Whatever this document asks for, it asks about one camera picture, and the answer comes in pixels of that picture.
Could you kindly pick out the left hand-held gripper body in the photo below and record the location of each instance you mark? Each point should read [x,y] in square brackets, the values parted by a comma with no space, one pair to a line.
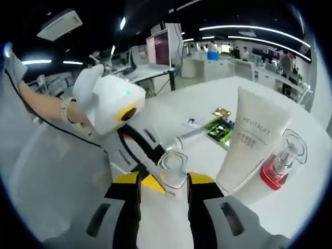
[109,101]

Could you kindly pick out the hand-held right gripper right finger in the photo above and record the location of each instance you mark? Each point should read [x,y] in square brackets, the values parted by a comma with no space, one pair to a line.
[202,207]

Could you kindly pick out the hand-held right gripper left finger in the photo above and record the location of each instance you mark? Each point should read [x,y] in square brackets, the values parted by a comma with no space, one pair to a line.
[127,207]

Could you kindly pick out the small white skincare bottle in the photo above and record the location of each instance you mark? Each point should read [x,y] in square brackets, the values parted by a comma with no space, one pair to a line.
[172,171]
[176,144]

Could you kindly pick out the clear skincare sachet dark square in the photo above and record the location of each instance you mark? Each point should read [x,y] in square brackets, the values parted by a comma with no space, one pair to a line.
[191,122]

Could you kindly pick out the green black skincare packet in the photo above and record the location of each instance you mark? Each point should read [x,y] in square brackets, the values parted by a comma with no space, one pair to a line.
[219,132]

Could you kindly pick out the gold foil skincare sachet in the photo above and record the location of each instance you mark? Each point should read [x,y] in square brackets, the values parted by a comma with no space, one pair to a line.
[221,111]

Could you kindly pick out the red-collared skincare pump bottle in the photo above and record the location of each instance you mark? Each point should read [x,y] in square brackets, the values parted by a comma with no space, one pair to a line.
[277,173]

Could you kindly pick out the white skincare tube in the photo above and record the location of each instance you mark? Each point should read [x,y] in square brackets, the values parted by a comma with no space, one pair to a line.
[254,140]

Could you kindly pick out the person's left hand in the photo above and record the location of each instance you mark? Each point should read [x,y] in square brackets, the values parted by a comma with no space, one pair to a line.
[80,116]

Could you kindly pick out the white wristwatch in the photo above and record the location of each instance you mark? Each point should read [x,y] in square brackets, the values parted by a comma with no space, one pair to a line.
[67,111]

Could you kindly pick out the white desk black legs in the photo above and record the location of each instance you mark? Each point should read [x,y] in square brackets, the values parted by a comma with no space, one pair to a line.
[145,75]

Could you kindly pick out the computer monitor maroon screen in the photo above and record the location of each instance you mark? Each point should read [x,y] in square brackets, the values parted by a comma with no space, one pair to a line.
[159,48]

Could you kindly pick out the person's grey shirt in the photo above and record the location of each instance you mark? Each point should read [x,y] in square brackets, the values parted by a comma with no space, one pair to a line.
[52,181]

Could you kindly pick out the ceiling air conditioner unit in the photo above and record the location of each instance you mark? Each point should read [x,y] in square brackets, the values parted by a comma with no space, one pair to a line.
[59,24]

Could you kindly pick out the blue bin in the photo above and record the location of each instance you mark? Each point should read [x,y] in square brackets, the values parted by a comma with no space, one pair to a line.
[213,55]

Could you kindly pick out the long ceiling light strip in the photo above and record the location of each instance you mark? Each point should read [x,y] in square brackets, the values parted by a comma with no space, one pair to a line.
[246,28]

